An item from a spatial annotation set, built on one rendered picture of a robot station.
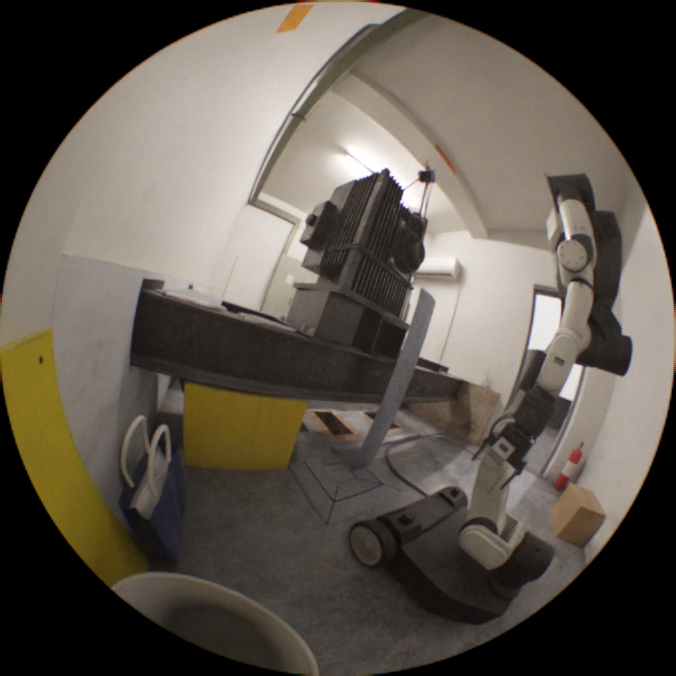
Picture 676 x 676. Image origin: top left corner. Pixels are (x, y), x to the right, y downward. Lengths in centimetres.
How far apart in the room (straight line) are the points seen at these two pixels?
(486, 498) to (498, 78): 249
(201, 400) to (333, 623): 85
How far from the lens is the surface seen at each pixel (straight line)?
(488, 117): 232
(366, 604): 82
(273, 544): 81
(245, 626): 73
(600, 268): 74
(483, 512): 77
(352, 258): 83
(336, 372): 95
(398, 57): 220
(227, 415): 78
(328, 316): 83
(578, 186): 74
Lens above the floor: 74
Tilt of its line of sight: 3 degrees down
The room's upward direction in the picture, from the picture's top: 19 degrees clockwise
